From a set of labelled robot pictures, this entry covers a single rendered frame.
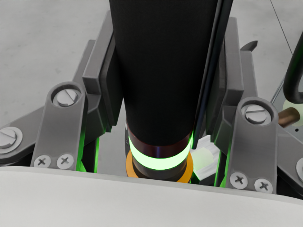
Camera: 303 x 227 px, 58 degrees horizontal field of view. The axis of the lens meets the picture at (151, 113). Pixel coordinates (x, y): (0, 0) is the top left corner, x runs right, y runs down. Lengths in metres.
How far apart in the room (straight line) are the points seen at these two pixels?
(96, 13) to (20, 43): 0.84
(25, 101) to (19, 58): 0.56
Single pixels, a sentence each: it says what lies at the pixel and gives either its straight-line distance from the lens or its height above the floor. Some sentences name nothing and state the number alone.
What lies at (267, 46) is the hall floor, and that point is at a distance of 2.89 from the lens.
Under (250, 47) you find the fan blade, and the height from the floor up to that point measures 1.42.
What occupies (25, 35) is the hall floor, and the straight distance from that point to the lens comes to 3.12.
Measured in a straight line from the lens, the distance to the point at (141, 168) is 0.15.
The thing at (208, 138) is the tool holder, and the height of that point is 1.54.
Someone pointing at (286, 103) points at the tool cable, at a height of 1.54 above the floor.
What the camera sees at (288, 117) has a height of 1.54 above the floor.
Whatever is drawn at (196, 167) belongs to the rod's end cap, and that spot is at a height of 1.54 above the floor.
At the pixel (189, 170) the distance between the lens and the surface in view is 0.18.
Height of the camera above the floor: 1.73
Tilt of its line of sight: 54 degrees down
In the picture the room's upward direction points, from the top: 1 degrees counter-clockwise
